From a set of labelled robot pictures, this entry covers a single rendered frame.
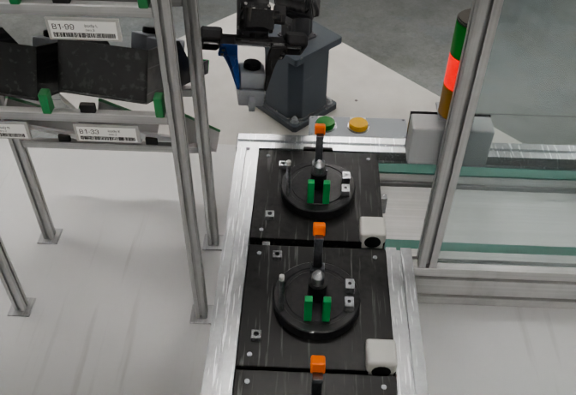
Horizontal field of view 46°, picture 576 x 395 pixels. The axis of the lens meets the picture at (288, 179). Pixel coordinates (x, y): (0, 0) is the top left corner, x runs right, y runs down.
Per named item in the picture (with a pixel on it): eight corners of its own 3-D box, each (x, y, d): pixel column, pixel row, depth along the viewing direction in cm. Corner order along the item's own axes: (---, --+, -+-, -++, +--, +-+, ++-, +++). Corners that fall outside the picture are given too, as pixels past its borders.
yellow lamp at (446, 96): (435, 101, 100) (441, 74, 97) (469, 102, 100) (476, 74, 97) (440, 122, 96) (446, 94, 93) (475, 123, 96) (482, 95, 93)
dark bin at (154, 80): (138, 63, 119) (139, 21, 117) (208, 73, 118) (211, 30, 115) (57, 92, 93) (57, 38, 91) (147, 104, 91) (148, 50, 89)
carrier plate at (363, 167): (259, 156, 137) (259, 148, 136) (376, 160, 137) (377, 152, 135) (249, 244, 120) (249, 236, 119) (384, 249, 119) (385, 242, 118)
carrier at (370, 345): (249, 251, 119) (246, 201, 110) (384, 256, 118) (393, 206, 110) (235, 374, 101) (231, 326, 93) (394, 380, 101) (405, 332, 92)
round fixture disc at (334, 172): (282, 166, 132) (282, 158, 131) (353, 169, 132) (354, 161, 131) (279, 218, 122) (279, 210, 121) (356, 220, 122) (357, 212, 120)
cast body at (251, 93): (235, 89, 122) (238, 53, 118) (259, 90, 123) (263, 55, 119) (238, 111, 115) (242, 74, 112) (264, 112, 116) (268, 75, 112)
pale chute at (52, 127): (80, 140, 135) (83, 117, 135) (141, 149, 133) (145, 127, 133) (0, 122, 107) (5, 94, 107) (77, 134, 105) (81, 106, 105)
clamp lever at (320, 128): (313, 160, 130) (315, 122, 127) (323, 160, 130) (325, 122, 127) (313, 167, 126) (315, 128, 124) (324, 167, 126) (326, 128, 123)
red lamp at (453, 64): (441, 73, 97) (447, 44, 93) (476, 74, 96) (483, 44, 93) (446, 93, 93) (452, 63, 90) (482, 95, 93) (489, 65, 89)
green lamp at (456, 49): (447, 43, 93) (453, 11, 90) (483, 44, 93) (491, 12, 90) (453, 63, 89) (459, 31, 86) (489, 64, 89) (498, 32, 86)
